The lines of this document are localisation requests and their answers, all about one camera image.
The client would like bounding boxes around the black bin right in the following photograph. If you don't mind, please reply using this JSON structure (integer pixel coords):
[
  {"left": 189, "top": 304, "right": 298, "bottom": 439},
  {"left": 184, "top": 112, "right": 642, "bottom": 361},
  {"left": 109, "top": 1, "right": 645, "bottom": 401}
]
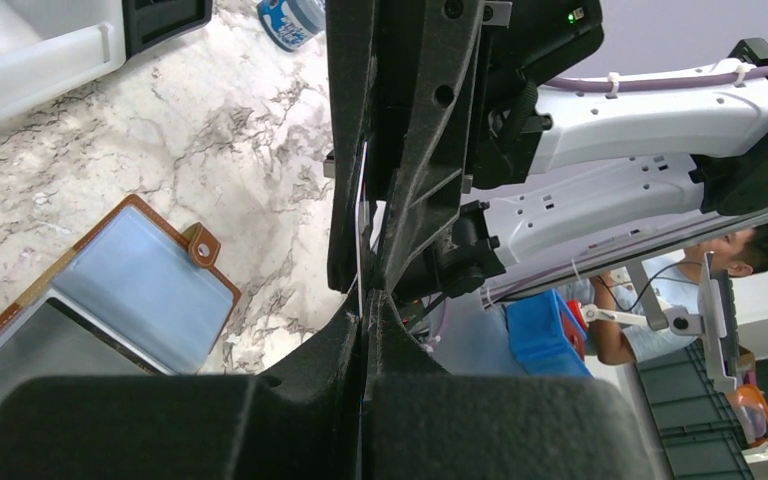
[{"left": 122, "top": 0, "right": 214, "bottom": 59}]

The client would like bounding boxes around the blue box in background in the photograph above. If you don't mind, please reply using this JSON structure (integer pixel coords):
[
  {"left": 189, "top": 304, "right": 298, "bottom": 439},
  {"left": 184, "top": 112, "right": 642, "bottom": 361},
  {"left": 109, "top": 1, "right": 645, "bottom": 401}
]
[{"left": 506, "top": 290, "right": 591, "bottom": 377}]

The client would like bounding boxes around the person in background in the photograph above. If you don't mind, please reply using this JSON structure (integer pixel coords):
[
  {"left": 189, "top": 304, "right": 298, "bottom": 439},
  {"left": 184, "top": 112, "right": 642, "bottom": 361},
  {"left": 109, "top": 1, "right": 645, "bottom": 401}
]
[{"left": 558, "top": 223, "right": 768, "bottom": 366}]

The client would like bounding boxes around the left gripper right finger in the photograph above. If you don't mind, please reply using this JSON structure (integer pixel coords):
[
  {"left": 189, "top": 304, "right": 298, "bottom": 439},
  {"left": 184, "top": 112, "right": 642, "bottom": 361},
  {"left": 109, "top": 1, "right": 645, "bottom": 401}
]
[{"left": 361, "top": 290, "right": 655, "bottom": 479}]

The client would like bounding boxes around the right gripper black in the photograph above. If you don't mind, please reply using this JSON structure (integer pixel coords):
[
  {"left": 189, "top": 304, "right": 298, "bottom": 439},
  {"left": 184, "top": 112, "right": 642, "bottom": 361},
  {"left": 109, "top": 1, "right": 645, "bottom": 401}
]
[{"left": 326, "top": 0, "right": 604, "bottom": 294}]

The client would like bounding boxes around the blue white small jar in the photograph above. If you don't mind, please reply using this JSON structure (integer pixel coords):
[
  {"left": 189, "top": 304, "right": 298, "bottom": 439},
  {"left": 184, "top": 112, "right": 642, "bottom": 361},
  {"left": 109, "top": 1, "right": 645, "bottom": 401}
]
[{"left": 257, "top": 0, "right": 326, "bottom": 52}]

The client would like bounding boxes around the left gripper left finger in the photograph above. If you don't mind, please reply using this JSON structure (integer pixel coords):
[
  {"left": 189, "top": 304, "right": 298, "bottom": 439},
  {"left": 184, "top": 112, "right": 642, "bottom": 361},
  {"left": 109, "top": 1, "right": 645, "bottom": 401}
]
[{"left": 0, "top": 297, "right": 360, "bottom": 479}]

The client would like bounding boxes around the brown leather card holder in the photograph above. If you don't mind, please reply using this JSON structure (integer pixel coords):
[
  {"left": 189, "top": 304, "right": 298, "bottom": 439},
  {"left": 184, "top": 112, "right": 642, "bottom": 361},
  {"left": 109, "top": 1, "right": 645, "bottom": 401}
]
[{"left": 0, "top": 194, "right": 240, "bottom": 403}]

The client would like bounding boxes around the white bin middle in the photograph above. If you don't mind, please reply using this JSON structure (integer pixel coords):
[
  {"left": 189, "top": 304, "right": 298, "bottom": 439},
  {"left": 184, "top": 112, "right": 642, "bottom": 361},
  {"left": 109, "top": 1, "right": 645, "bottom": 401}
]
[{"left": 0, "top": 1, "right": 126, "bottom": 123}]

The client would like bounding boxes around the grey card in holder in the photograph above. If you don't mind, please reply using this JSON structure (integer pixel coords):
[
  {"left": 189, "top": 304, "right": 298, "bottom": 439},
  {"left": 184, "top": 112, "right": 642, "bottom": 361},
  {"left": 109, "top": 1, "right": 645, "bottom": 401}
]
[{"left": 0, "top": 298, "right": 158, "bottom": 402}]

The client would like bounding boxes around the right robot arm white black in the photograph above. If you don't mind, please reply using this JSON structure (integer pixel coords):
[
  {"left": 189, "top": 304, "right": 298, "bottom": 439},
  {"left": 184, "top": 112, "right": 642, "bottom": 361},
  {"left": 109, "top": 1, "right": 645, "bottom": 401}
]
[{"left": 325, "top": 1, "right": 768, "bottom": 314}]

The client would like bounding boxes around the white card edge-on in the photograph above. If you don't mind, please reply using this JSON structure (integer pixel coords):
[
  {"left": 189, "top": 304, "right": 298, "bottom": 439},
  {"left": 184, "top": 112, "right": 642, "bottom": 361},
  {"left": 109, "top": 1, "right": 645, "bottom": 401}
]
[{"left": 354, "top": 140, "right": 369, "bottom": 319}]

